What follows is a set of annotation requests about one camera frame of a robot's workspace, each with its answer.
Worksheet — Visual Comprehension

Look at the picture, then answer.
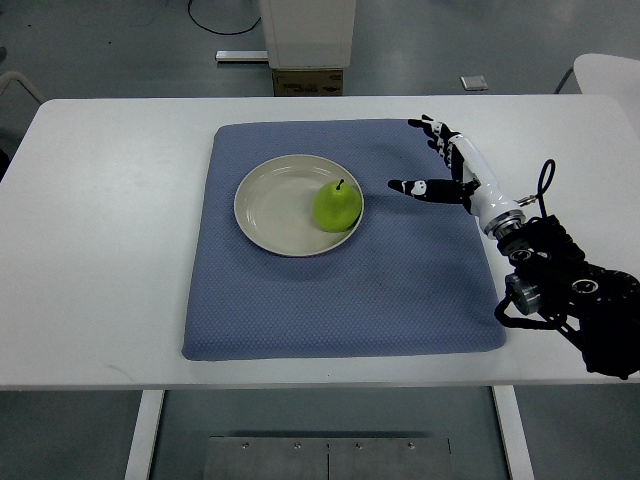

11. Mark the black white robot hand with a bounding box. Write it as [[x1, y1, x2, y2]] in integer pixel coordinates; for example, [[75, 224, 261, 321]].
[[388, 115, 525, 240]]

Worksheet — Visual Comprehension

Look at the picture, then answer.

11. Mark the green pear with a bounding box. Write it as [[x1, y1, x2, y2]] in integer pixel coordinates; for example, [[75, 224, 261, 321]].
[[312, 179, 363, 233]]

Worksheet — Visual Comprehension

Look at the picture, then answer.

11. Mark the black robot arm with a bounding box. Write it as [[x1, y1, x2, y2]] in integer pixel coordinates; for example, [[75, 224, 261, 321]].
[[494, 159, 639, 380]]

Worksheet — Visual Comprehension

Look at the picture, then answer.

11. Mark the small grey floor plate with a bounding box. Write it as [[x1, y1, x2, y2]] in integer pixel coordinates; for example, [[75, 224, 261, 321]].
[[460, 75, 489, 91]]

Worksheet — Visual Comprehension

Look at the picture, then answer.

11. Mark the beige round plate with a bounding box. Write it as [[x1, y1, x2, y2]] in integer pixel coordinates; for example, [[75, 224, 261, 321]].
[[234, 154, 364, 257]]

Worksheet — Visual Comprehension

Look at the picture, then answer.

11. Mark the blue textured mat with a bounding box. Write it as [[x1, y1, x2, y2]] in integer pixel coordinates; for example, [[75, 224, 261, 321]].
[[182, 119, 506, 361]]

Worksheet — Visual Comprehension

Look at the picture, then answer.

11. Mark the white chair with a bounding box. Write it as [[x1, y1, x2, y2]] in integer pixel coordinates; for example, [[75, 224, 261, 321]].
[[573, 53, 639, 96]]

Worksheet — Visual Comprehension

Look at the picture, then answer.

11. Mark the brown cardboard box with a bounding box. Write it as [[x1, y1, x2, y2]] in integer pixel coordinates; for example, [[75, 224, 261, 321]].
[[272, 69, 344, 97]]

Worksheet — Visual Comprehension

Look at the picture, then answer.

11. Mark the right white table leg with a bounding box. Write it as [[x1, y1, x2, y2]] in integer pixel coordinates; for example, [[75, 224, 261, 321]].
[[491, 385, 535, 480]]

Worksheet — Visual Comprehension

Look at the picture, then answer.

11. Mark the white table leg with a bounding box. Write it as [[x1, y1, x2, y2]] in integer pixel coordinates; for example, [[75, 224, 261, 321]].
[[491, 385, 535, 480], [124, 390, 165, 480]]

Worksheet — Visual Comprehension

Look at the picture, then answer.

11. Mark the left white table leg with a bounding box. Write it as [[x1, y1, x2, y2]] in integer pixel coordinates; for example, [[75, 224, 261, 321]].
[[124, 390, 165, 480]]

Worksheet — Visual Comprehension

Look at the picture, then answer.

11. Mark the person in black clothes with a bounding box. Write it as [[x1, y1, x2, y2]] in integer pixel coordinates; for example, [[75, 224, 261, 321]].
[[0, 150, 10, 180]]

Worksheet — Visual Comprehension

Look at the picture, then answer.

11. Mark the aluminium rail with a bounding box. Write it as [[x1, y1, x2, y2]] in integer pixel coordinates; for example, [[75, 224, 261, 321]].
[[215, 50, 269, 63]]

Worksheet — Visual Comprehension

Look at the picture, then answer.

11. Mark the black floor cable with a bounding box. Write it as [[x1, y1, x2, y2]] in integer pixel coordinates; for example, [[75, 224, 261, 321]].
[[187, 0, 262, 36]]

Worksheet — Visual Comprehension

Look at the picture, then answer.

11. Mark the metal base plate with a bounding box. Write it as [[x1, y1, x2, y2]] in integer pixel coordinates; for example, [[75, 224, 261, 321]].
[[203, 437, 454, 479]]

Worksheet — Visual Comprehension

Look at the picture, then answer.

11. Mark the white chair frame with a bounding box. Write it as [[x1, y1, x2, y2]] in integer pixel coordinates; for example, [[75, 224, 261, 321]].
[[0, 71, 47, 105]]

